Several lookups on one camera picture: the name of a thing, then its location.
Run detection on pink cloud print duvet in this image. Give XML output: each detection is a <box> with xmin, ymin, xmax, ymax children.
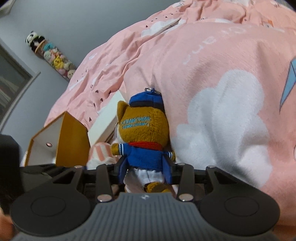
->
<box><xmin>46</xmin><ymin>1</ymin><xmax>295</xmax><ymax>240</ymax></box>

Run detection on white cat plush striped cup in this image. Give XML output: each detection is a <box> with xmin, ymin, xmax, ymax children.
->
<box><xmin>86</xmin><ymin>135</ymin><xmax>121</xmax><ymax>170</ymax></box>

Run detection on grey framed window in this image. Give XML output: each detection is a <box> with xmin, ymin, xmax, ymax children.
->
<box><xmin>1</xmin><ymin>41</ymin><xmax>41</xmax><ymax>130</ymax></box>

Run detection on brown bear plush blue outfit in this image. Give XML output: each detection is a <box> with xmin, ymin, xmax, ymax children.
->
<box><xmin>111</xmin><ymin>88</ymin><xmax>176</xmax><ymax>193</ymax></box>

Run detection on long white cardboard box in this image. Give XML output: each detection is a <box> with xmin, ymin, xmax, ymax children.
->
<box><xmin>88</xmin><ymin>90</ymin><xmax>126</xmax><ymax>147</ymax></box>

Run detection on hanging plush toy organizer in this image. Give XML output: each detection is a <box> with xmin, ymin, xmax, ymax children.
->
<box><xmin>26</xmin><ymin>31</ymin><xmax>76</xmax><ymax>81</ymax></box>

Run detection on orange rimmed white storage box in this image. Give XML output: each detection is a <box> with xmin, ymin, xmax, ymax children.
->
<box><xmin>21</xmin><ymin>112</ymin><xmax>90</xmax><ymax>167</ymax></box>

